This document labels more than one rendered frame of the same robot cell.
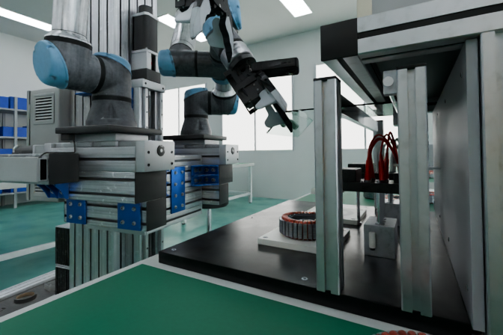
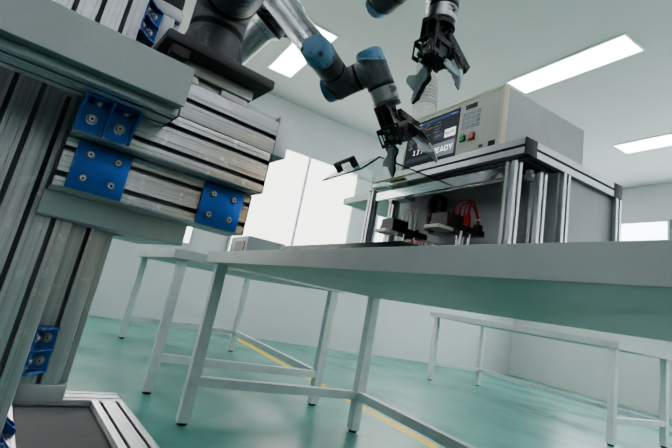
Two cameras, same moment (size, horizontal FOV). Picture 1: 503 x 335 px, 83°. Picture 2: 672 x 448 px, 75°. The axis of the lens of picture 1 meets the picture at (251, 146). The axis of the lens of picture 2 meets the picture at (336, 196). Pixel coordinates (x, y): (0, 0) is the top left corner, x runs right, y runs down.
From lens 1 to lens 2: 108 cm
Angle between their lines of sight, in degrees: 58
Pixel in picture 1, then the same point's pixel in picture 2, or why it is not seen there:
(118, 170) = (246, 142)
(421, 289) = not seen: hidden behind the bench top
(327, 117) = (515, 180)
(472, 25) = (563, 168)
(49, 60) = not seen: outside the picture
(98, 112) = (230, 48)
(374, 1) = (506, 129)
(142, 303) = not seen: hidden behind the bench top
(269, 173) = not seen: outside the picture
